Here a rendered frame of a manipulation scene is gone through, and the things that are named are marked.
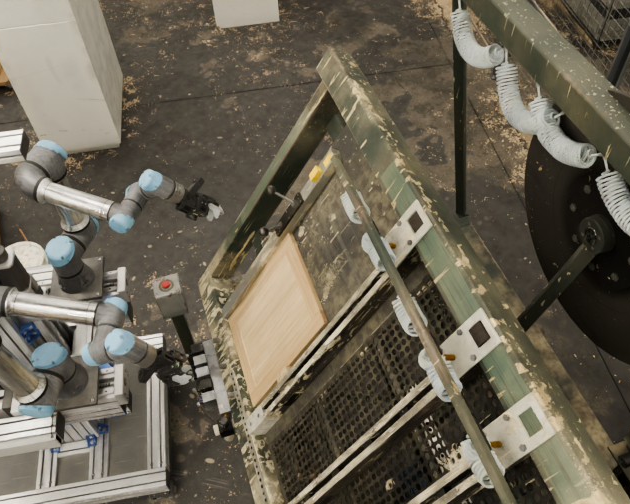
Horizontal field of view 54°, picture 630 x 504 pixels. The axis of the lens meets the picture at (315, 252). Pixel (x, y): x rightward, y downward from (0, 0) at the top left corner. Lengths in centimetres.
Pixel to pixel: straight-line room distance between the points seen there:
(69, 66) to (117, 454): 257
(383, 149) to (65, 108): 326
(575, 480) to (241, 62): 478
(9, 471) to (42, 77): 254
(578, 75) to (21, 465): 298
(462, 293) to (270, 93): 389
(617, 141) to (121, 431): 265
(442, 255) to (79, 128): 367
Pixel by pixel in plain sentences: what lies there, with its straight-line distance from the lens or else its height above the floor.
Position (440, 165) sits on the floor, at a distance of 467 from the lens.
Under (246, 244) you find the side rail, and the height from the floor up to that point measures 106.
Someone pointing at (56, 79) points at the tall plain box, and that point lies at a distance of 469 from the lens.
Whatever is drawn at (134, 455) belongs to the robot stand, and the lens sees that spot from 335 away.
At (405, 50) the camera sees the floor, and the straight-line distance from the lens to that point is 576.
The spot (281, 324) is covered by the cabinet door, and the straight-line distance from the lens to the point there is 240.
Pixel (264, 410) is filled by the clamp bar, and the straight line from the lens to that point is 241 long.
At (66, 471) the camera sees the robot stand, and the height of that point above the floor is 21.
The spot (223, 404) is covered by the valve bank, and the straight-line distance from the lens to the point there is 275.
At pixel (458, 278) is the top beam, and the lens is 162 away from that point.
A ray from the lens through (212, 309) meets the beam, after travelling 285.
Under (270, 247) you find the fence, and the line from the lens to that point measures 247.
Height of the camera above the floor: 321
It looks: 52 degrees down
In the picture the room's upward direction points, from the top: 3 degrees counter-clockwise
